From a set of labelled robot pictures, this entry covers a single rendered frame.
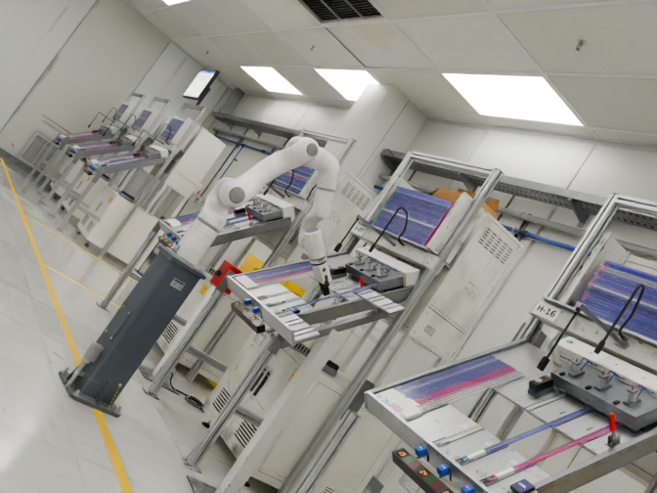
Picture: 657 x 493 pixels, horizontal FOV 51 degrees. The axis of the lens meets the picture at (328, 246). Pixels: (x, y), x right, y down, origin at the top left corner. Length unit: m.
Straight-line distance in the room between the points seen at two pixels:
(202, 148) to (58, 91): 4.25
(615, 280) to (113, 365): 2.00
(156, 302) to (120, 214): 4.62
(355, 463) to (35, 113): 8.90
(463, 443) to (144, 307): 1.48
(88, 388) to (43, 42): 8.82
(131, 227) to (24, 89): 4.35
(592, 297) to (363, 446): 1.45
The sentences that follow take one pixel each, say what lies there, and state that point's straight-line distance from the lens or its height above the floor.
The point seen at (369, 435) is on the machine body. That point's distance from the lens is 3.54.
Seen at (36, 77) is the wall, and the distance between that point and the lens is 11.48.
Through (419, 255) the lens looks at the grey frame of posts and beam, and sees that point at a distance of 3.40.
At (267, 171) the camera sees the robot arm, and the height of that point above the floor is 1.23.
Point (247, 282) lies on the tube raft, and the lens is 3.55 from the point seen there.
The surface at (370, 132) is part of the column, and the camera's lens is 6.74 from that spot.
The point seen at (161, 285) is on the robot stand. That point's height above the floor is 0.57.
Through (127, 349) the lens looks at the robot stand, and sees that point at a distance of 3.07.
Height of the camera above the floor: 0.89
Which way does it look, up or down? 4 degrees up
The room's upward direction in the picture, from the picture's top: 34 degrees clockwise
